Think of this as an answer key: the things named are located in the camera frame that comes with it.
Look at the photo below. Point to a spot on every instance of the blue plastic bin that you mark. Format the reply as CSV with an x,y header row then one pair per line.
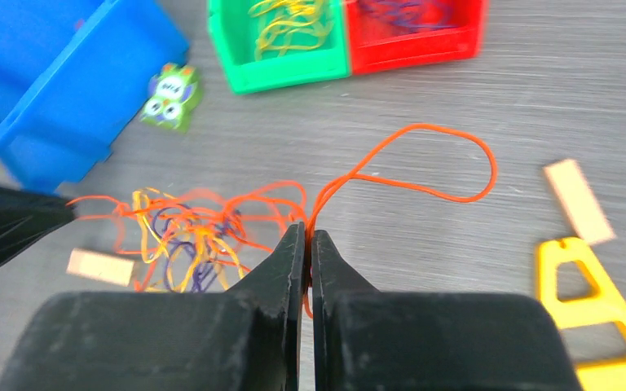
x,y
72,75

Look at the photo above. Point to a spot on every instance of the green owl tile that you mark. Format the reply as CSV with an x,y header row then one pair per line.
x,y
173,94

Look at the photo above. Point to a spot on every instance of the green plastic bin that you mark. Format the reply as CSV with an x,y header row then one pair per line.
x,y
264,45

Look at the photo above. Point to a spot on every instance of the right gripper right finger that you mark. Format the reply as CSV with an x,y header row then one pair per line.
x,y
367,339

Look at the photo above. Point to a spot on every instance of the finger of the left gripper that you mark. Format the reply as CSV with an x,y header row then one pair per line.
x,y
26,217

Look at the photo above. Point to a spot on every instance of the red plastic bin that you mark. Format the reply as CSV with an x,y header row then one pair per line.
x,y
386,35

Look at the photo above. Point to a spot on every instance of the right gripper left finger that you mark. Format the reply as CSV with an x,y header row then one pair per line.
x,y
246,338

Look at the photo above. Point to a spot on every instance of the wooden block centre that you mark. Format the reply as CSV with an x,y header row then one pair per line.
x,y
101,267

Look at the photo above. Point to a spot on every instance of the wooden block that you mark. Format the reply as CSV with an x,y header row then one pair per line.
x,y
101,267
578,202

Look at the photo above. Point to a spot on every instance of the wooden block right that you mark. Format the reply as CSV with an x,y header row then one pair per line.
x,y
578,202

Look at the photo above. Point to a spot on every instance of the yellow triangle toy right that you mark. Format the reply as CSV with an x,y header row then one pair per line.
x,y
604,304

